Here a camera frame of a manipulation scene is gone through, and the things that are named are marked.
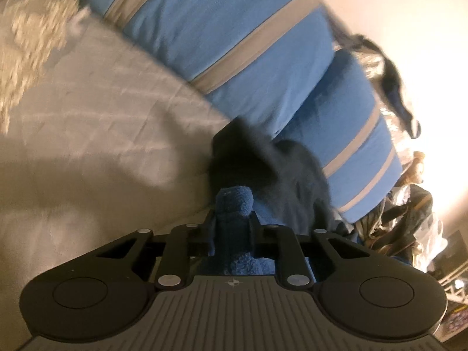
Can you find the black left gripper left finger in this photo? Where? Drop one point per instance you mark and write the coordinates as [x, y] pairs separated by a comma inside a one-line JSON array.
[[182, 244]]

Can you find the blue and navy fleece garment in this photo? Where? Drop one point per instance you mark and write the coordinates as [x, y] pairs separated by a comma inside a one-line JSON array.
[[281, 182]]

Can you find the dark clothes pile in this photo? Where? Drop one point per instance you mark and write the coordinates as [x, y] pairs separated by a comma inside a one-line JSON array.
[[404, 226]]

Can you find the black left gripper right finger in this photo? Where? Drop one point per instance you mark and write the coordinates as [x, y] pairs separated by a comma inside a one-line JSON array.
[[280, 244]]

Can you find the white quilted bedspread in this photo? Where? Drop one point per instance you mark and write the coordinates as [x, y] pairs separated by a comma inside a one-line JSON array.
[[107, 142]]

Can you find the white wire shelf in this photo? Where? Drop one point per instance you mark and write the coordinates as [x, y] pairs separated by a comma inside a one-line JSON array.
[[455, 284]]

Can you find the tan plush toy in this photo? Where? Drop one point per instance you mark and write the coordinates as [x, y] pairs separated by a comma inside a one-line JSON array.
[[415, 172]]

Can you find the blue pillow with grey stripes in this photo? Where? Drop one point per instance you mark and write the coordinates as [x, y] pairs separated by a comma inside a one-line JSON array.
[[258, 59]]

